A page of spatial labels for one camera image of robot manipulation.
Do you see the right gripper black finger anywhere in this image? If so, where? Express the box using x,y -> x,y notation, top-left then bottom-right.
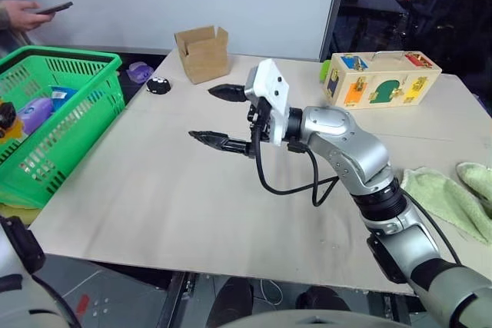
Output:
188,130 -> 249,157
207,84 -> 246,104

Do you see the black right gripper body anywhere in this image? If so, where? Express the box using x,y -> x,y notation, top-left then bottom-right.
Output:
245,95 -> 274,160

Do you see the black smartphone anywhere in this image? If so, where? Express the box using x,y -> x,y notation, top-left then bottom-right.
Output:
34,1 -> 74,16

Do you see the green plastic basket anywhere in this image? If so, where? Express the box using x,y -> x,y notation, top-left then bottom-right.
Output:
0,45 -> 126,209

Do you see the person's bare hand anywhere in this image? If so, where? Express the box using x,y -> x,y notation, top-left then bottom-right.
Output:
6,0 -> 57,31

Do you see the open brown cardboard box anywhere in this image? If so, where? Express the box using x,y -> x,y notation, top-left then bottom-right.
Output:
173,25 -> 231,85

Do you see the black round dotted object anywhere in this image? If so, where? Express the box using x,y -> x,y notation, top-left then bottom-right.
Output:
147,77 -> 171,95

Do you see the purple plastic toy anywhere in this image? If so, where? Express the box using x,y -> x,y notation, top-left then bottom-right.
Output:
126,61 -> 155,84

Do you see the wooden lock box toy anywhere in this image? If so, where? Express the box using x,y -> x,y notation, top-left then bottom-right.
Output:
322,51 -> 443,108

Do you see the blue packet with white label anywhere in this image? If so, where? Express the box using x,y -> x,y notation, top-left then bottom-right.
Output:
48,84 -> 81,114

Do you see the dark rounded shape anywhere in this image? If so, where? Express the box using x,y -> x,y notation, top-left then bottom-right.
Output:
207,277 -> 254,328
295,285 -> 353,312

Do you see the purple oval toy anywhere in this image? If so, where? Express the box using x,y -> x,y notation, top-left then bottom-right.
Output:
17,97 -> 55,135

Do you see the light green towel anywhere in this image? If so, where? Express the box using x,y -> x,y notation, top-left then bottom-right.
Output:
401,161 -> 492,245

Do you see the grey robot torso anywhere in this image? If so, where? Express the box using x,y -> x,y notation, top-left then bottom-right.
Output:
218,306 -> 427,328

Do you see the yellow and black toy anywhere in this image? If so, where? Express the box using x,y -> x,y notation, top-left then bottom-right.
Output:
0,99 -> 25,145

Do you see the yellow cloth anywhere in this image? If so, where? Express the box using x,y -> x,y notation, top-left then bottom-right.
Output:
0,200 -> 42,225

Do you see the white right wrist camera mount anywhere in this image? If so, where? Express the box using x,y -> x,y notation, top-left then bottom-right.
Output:
244,58 -> 292,148

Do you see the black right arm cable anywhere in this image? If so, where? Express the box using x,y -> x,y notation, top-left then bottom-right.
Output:
251,124 -> 462,267

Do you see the thin white cable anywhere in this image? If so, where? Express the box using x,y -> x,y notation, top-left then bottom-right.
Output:
259,277 -> 284,306

